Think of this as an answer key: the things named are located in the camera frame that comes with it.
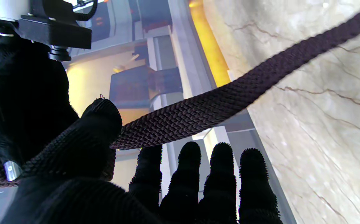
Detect dark slanted board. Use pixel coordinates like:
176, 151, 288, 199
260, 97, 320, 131
109, 65, 183, 109

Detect black leather belt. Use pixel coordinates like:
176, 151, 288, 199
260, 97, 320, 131
0, 0, 360, 188

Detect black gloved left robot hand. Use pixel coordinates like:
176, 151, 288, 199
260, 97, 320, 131
0, 98, 283, 224

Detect grey counter with orange light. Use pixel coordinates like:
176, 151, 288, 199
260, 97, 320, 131
164, 0, 295, 224

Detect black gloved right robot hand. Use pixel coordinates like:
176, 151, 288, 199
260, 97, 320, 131
0, 37, 81, 181

